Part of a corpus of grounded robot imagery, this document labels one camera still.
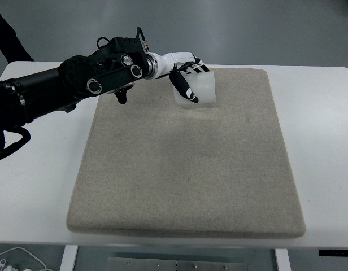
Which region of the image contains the black table control panel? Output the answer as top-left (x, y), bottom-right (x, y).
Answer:
top-left (318, 250), bottom-right (348, 257)

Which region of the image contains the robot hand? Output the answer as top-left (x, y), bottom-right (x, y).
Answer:
top-left (154, 51), bottom-right (211, 104)

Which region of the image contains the white cup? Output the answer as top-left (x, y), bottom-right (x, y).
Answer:
top-left (173, 71), bottom-right (217, 110)

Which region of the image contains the white cable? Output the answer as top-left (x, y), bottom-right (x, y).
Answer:
top-left (0, 247), bottom-right (48, 271)

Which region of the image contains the white table leg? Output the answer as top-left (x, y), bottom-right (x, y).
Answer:
top-left (275, 248), bottom-right (292, 271)
top-left (60, 244), bottom-right (79, 271)

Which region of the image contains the grey metal plate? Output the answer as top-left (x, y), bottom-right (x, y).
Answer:
top-left (107, 256), bottom-right (248, 271)

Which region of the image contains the person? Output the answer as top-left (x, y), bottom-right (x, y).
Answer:
top-left (0, 5), bottom-right (36, 62)

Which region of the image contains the grey-brown felt mat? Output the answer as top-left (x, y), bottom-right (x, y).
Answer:
top-left (66, 65), bottom-right (307, 241)

